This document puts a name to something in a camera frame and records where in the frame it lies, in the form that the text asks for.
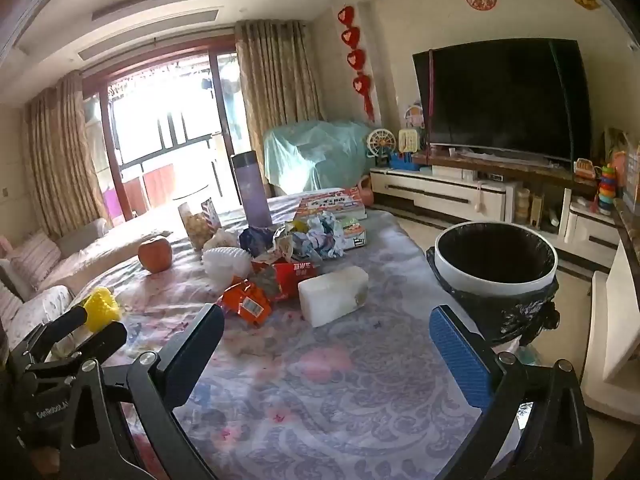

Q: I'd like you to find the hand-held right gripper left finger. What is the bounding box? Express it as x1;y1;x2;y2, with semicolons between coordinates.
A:
65;304;226;480

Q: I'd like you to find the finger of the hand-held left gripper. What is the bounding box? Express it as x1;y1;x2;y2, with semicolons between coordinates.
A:
31;321;129;369
9;305;90;357

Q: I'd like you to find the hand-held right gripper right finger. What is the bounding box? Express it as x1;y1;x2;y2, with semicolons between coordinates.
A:
429;305;596;480

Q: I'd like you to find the yellow bumpy toy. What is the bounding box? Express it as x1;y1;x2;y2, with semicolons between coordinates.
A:
82;287;123;333

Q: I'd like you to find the white bin with black bag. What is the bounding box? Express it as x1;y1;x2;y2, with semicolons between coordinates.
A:
426;220;561;346

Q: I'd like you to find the drawing paper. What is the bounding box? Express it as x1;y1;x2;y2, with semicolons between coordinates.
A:
295;212;346;261

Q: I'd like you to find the pink striped sofa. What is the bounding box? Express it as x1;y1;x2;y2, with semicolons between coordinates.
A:
0;217;173;346

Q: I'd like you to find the orange snack wrapper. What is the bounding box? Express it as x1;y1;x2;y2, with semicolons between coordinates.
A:
216;280;281;328

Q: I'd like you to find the white ridged plastic cup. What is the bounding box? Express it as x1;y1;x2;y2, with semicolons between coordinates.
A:
201;246;251;293

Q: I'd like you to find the red apple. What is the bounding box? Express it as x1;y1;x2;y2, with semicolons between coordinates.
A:
138;235;173;275

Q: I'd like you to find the red white carton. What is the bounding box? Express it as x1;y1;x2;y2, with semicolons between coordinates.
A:
252;260;323;291

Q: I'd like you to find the clear snack bag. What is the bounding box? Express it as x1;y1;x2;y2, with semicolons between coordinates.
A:
178;197;221;251

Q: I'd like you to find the blue crumpled wrapper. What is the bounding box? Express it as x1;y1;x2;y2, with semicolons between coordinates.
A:
239;226;276;261

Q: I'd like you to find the white foam block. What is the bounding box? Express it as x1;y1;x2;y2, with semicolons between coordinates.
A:
298;266;370;328

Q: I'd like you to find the white marble-top cabinet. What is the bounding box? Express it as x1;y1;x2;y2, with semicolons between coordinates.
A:
582;200;640;416

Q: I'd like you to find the green white small box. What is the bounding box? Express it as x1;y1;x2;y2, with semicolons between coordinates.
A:
340;217;368;251

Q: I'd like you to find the white television cabinet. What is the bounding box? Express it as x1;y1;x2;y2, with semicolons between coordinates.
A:
369;152;640;271

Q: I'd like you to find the beige patterned curtain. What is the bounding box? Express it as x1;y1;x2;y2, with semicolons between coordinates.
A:
235;20;326;181
22;70;108;231

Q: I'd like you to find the purple thermos bottle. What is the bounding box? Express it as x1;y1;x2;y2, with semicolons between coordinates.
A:
231;150;273;228

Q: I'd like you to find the blue toy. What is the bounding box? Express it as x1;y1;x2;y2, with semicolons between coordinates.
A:
389;152;421;172

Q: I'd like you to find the red framed glass door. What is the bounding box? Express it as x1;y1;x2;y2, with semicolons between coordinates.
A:
82;47;241;221

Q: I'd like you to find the rainbow stacking rings toy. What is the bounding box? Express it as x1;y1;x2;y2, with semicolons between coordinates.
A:
597;162;618;216

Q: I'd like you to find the toy ferris wheel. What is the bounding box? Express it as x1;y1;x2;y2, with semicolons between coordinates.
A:
366;129;391;166

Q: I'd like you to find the teal covered armchair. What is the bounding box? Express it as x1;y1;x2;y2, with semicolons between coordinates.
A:
263;120;373;193

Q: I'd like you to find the yellow toy box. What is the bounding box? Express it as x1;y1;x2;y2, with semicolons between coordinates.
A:
620;142;640;198

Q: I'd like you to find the black flat television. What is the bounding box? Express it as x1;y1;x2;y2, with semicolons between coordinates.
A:
412;37;593;163

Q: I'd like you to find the beige plastic bag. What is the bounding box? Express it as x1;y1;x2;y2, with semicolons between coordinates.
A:
602;127;631;161

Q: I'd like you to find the red heart hanging decoration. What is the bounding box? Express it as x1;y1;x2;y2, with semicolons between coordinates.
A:
336;6;376;123

